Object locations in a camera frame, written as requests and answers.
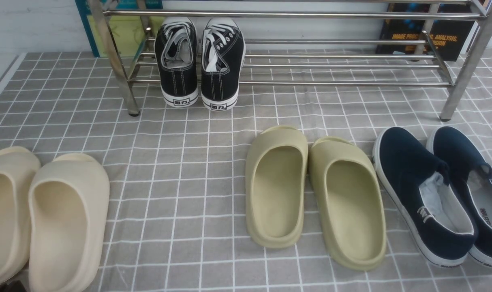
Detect left olive foam slipper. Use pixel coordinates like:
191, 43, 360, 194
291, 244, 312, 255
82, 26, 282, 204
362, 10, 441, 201
245, 125, 308, 248

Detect left black canvas sneaker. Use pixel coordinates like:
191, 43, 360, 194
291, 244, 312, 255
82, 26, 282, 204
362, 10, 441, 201
154, 17, 199, 108

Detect navy slip-on shoe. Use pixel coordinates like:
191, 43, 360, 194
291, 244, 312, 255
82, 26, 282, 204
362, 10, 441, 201
372, 127, 477, 267
426, 126, 492, 267

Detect right black canvas sneaker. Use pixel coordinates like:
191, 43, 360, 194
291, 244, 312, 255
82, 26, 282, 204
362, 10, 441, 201
200, 18, 246, 111

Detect teal and yellow book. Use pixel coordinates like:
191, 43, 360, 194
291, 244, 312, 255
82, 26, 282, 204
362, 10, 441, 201
75, 0, 145, 58

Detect right olive foam slipper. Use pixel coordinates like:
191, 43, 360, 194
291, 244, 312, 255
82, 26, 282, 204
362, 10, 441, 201
308, 136, 387, 271

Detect silver metal shoe rack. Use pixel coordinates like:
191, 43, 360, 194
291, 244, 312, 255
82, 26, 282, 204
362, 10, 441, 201
88, 0, 492, 122

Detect left cream foam slipper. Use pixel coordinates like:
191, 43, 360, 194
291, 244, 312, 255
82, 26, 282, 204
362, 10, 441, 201
0, 146, 41, 284

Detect black canvas sneaker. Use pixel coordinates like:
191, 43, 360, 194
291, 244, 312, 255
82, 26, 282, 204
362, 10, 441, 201
154, 17, 199, 108
200, 18, 246, 111

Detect right cream foam slipper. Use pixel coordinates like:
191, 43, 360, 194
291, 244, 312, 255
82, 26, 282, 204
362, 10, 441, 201
28, 152, 110, 292

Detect olive foam slipper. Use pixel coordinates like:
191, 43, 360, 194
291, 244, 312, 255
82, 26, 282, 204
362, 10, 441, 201
308, 136, 387, 271
245, 125, 308, 248

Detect grey checkered floor mat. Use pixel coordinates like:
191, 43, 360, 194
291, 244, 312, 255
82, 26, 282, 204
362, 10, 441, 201
0, 52, 492, 292

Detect cream foam slipper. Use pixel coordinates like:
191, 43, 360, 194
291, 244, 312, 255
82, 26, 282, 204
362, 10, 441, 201
28, 152, 110, 292
0, 146, 41, 284

